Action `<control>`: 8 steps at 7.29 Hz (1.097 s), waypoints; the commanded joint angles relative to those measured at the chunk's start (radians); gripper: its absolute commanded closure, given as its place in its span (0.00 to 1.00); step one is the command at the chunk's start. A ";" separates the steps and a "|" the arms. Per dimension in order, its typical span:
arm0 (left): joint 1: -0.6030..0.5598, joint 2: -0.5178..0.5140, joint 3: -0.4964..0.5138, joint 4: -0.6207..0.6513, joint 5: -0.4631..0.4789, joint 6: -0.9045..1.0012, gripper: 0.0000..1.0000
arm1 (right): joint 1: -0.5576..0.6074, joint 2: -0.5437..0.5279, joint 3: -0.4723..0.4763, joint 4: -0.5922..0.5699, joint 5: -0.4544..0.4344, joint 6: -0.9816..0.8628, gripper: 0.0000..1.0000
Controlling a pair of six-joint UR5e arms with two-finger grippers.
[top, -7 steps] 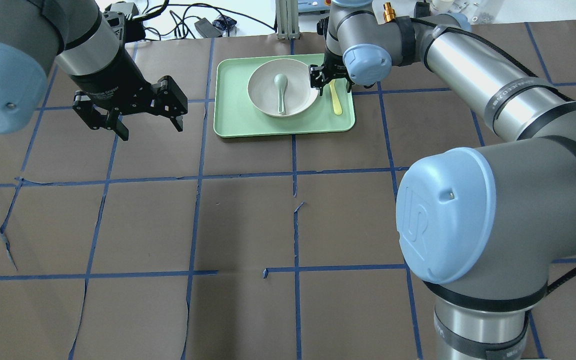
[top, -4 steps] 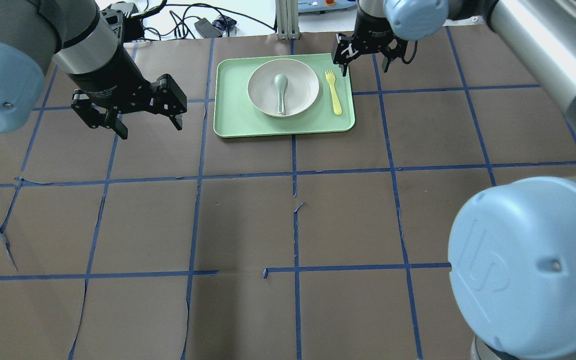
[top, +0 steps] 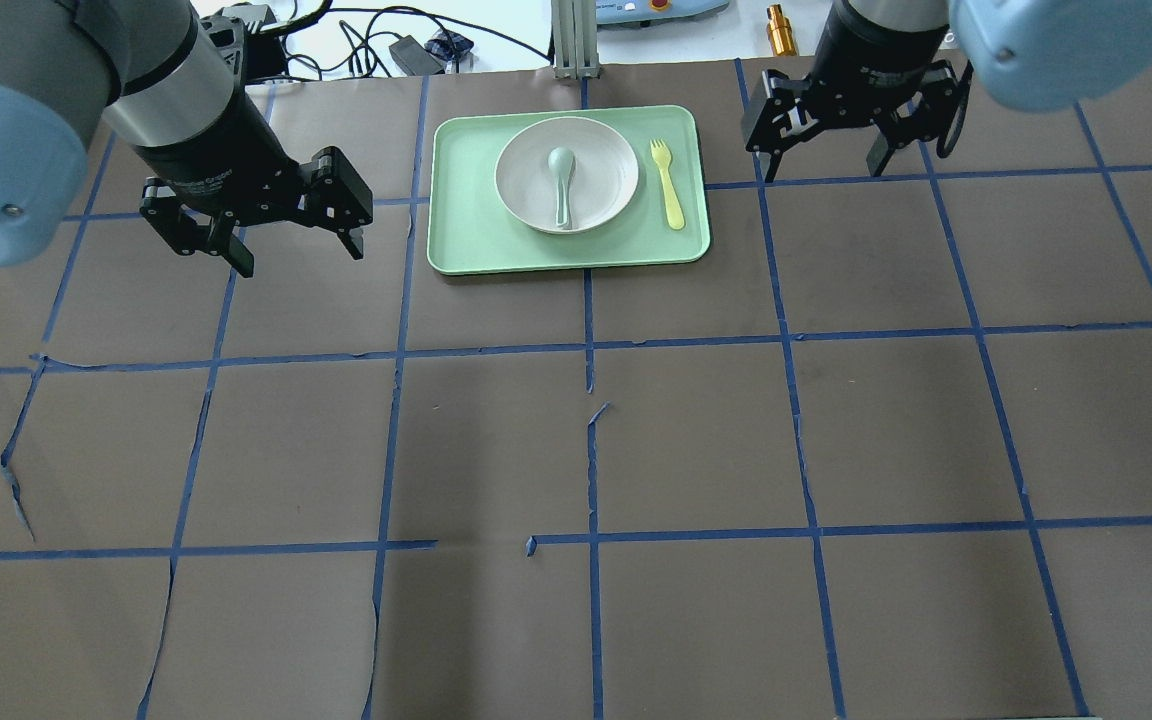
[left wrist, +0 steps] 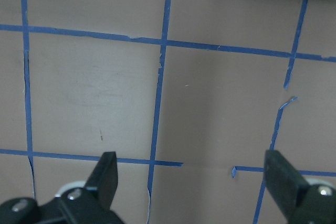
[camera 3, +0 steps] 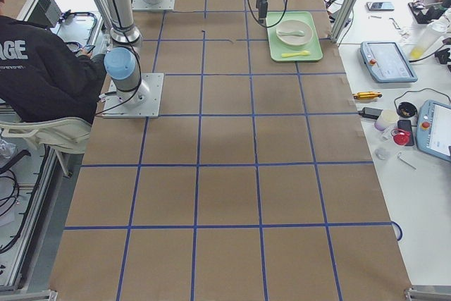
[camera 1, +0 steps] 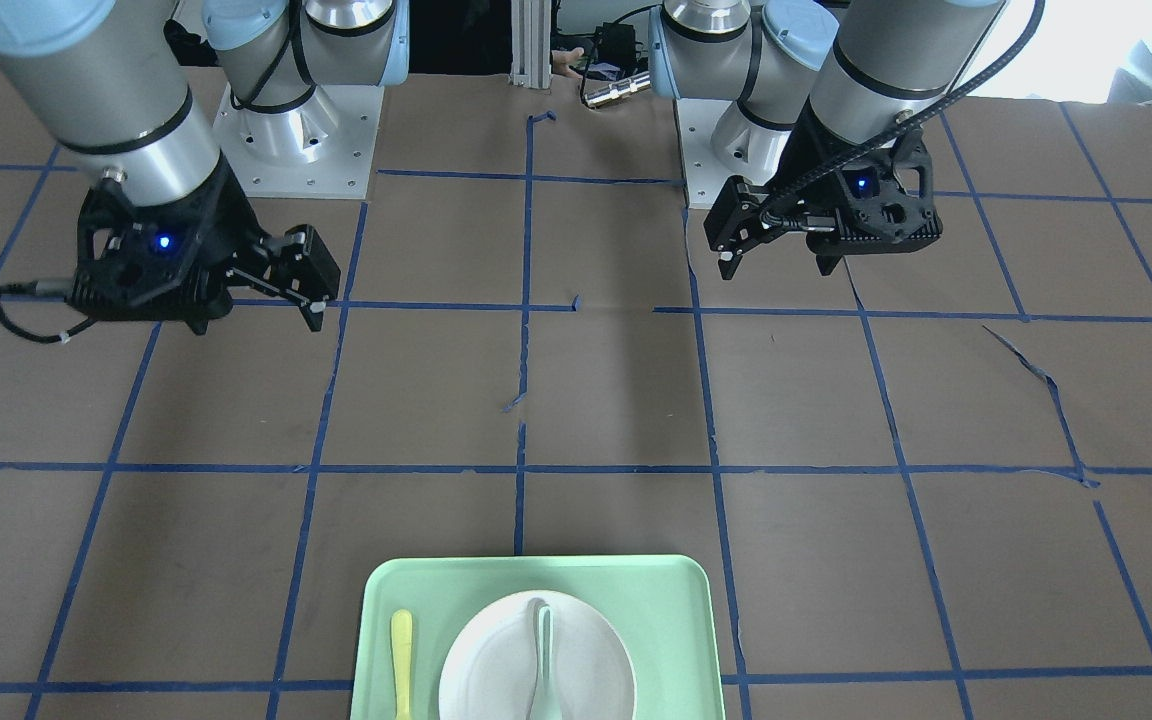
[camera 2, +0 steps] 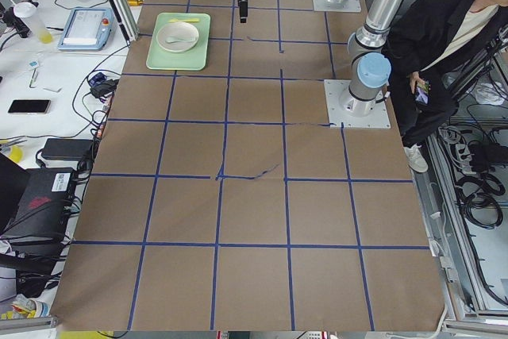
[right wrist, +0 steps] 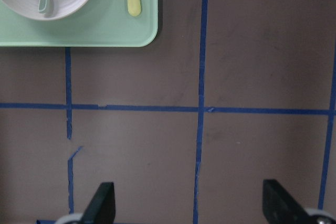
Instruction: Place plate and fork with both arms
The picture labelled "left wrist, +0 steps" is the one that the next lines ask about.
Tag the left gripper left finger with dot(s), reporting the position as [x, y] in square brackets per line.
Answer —
[103, 181]

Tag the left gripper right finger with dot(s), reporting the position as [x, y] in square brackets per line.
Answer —
[285, 184]

